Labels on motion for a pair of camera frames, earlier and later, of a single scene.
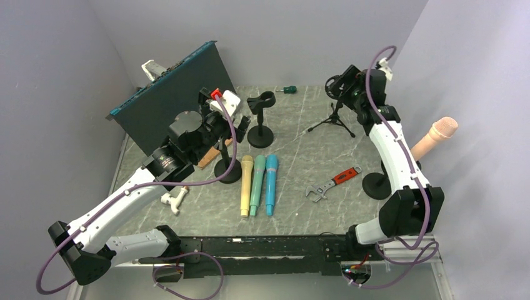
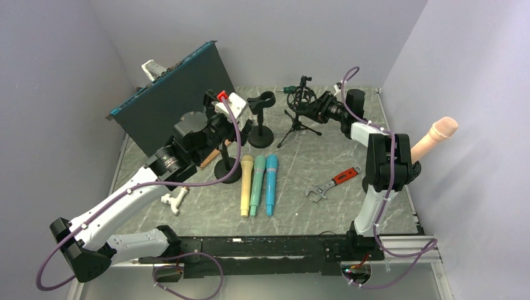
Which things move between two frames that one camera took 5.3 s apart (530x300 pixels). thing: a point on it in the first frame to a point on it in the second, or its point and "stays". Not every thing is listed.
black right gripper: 352,77 to 317,109
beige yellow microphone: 245,177 stays
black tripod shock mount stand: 331,87 to 299,98
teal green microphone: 259,162 stays
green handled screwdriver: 289,89 stays
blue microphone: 271,172 stays
